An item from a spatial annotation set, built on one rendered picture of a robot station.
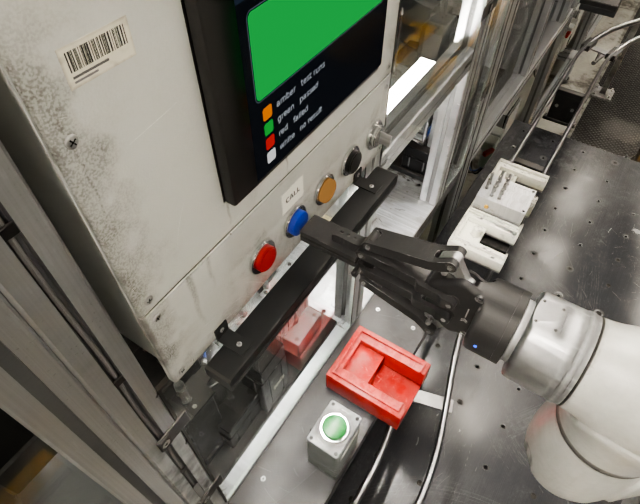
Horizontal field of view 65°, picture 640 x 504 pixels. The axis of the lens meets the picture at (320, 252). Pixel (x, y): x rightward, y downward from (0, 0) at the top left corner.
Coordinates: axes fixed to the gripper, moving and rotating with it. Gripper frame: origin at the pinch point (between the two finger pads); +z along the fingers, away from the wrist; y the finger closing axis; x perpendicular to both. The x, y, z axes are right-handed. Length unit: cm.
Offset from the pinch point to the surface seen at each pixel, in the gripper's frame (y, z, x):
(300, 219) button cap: 0.9, 4.3, 0.1
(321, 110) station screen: 14.1, 3.0, -2.1
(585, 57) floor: -142, 3, -331
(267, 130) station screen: 17.0, 3.0, 5.7
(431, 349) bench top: -74, -9, -36
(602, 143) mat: -141, -29, -243
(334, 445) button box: -39.4, -5.7, 7.4
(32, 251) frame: 18.3, 6.8, 23.8
